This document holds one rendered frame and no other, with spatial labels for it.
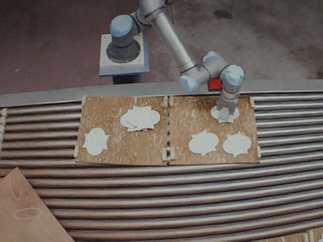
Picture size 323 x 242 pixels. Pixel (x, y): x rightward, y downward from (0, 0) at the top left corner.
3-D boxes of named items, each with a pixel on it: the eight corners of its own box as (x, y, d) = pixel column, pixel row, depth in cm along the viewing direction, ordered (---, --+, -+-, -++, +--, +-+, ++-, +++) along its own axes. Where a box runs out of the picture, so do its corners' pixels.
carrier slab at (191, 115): (169, 98, 177) (169, 95, 175) (251, 99, 177) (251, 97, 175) (169, 165, 159) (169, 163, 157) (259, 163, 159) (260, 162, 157)
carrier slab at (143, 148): (84, 98, 177) (83, 95, 176) (168, 98, 176) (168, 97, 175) (75, 162, 159) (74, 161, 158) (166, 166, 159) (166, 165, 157)
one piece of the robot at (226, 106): (215, 101, 151) (211, 121, 165) (235, 108, 149) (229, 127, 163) (222, 79, 157) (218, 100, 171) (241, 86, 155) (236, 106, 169)
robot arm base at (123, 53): (112, 39, 198) (111, 27, 190) (139, 41, 198) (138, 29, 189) (106, 59, 191) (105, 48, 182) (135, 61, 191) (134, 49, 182)
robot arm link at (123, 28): (106, 37, 186) (104, 20, 174) (127, 26, 190) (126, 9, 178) (119, 50, 182) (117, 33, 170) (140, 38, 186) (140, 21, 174)
